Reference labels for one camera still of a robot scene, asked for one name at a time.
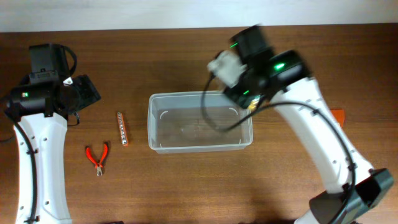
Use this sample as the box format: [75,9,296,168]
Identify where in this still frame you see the orange scraper with wooden handle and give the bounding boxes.
[330,109,345,128]

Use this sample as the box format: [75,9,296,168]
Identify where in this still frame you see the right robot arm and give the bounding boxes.
[208,26,394,223]

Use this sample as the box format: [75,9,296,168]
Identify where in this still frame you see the red handled pliers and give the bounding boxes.
[85,142,109,177]

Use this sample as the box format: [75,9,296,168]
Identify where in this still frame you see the orange socket bit holder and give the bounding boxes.
[117,111,129,147]

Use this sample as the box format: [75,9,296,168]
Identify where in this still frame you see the clear plastic container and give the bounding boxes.
[147,91,253,154]

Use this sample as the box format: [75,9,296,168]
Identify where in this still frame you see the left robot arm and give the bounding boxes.
[4,44,101,223]

